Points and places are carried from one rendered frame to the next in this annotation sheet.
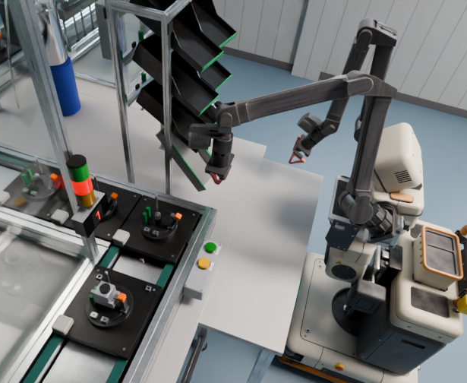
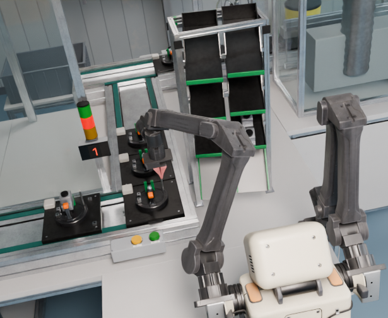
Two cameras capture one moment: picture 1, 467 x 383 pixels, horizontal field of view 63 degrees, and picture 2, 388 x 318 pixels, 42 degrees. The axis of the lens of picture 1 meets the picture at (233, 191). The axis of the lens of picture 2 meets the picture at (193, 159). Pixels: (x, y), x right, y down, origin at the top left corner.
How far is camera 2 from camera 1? 1.50 m
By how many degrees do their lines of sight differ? 55
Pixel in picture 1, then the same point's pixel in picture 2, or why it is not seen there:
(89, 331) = (51, 216)
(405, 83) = not seen: outside the picture
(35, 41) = (60, 24)
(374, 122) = (220, 175)
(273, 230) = (229, 280)
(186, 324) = (95, 269)
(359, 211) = (187, 258)
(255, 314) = (128, 306)
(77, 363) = (36, 229)
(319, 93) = (195, 125)
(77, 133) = not seen: hidden behind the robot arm
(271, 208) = not seen: hidden behind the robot
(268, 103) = (171, 118)
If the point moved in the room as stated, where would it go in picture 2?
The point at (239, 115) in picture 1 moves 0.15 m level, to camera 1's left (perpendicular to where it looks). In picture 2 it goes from (156, 118) to (144, 98)
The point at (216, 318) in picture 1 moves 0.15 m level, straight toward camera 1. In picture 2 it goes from (111, 283) to (72, 296)
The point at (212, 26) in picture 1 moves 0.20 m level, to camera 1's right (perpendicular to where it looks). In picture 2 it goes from (249, 59) to (275, 81)
